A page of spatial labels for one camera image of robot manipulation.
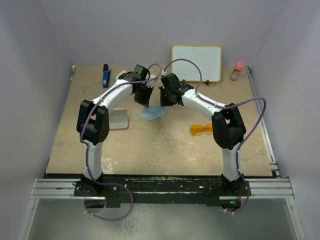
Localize blue cleaning cloth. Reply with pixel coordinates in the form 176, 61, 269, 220
141, 105, 166, 121

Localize pink glasses case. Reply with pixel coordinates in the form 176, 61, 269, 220
109, 107, 129, 130

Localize orange sunglasses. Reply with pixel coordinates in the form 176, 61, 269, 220
190, 123, 213, 136

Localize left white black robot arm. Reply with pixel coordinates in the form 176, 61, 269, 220
76, 64, 153, 196

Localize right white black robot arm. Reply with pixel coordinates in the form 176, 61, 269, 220
159, 73, 247, 196

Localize white stapler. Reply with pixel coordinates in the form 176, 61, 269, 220
115, 70, 126, 80

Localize blue black stapler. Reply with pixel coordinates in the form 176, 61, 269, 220
102, 63, 111, 88

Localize small whiteboard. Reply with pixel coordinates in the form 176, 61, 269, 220
170, 45, 222, 83

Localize pink capped small bottle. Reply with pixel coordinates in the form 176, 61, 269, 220
230, 61, 245, 81

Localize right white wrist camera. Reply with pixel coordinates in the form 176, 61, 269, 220
161, 71, 168, 77

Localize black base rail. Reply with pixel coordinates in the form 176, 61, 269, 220
72, 174, 251, 210

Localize aluminium frame rail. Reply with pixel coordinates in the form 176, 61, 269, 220
29, 65, 305, 240

